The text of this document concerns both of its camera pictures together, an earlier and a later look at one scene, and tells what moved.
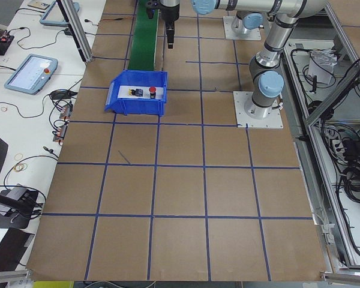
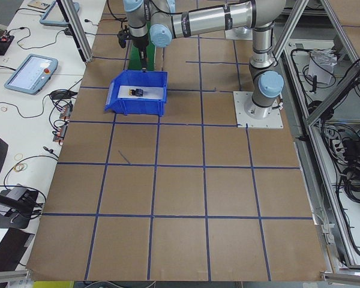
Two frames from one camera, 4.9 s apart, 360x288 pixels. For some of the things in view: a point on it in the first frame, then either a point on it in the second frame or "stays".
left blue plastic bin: (141, 78) stays
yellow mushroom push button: (138, 92) stays
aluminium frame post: (77, 27) stays
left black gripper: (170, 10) → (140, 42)
